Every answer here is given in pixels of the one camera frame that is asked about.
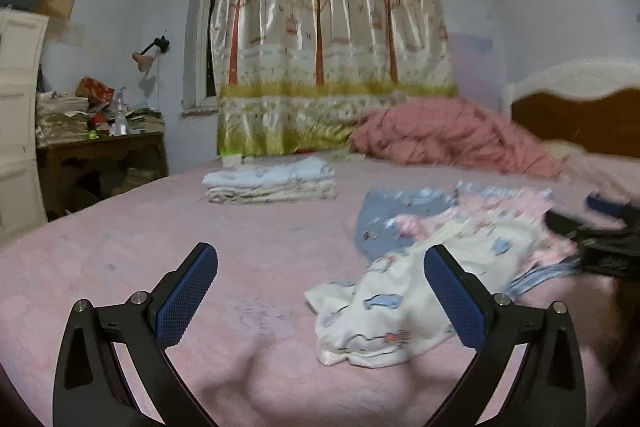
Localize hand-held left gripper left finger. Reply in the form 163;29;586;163
52;242;219;427

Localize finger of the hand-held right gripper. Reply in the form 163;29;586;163
587;194;640;222
544;211;601;242

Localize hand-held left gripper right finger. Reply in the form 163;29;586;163
423;244;587;427

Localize white cartoon print pants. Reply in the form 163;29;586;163
305;217;551;368

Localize pink printed pants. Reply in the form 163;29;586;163
392;187;578;268

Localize light blue satin pants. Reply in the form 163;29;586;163
354;188;583;298

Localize cream pillow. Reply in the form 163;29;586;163
542;141;586;160

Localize pink bed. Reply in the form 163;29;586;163
0;152;640;427

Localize white and brown headboard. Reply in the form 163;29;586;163
502;58;640;158

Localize cardboard scraps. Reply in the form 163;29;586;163
112;167;156;198

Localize cream folded printed cloth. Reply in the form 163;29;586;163
206;179;338;205

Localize light blue folded printed cloth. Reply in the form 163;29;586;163
202;156;336;188

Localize pink plaid quilt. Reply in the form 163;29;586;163
350;97;566;180

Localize dark wooden desk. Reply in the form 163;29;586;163
36;132;168;220

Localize pile of books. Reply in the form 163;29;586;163
127;107;166;135

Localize clear spray bottle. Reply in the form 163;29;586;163
111;88;130;136

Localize stack of papers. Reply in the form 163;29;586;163
36;91;91;145

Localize red box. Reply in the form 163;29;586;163
75;77;115;104

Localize white cabinet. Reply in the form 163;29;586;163
0;7;50;248

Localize white framed window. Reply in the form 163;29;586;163
192;0;236;105

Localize tree print curtain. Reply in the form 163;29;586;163
210;0;458;158

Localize cardboard box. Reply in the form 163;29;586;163
32;0;76;20

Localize lavender wall sheet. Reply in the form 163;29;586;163
447;32;496;98

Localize pink wall lamp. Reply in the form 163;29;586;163
131;36;170;74

